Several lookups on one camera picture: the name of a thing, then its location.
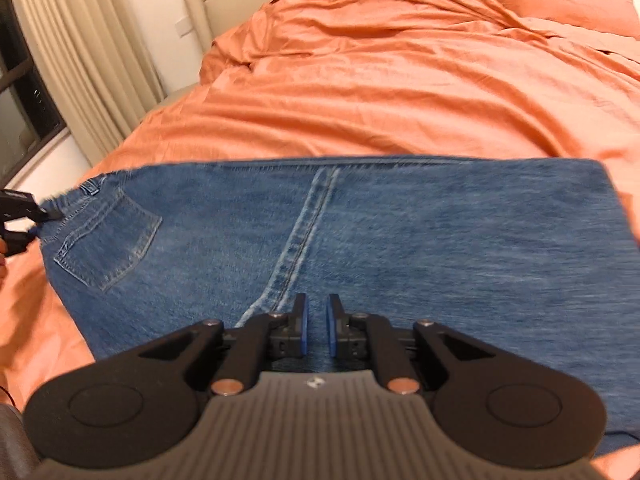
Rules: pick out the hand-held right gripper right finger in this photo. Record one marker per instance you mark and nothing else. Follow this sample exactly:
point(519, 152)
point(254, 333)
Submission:
point(332, 326)

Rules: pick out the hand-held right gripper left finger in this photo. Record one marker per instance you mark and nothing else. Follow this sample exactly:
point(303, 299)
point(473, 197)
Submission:
point(300, 326)

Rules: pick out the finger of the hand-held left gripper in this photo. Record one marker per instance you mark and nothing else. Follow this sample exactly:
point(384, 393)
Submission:
point(25, 205)
point(15, 241)

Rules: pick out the blue denim pants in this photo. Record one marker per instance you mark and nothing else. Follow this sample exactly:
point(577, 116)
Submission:
point(425, 240)

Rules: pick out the dark framed window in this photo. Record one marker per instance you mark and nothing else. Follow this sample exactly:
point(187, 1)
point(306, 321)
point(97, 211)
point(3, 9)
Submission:
point(25, 100)

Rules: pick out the beige pleated curtain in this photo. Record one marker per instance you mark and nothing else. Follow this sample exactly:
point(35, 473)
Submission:
point(85, 50)

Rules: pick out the person's grey clothing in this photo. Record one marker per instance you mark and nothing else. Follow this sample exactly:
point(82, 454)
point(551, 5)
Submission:
point(15, 435)

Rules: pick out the orange duvet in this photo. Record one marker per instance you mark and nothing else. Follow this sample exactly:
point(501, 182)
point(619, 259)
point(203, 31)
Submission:
point(400, 85)

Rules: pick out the white wall socket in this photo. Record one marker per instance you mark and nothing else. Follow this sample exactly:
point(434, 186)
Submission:
point(183, 25)

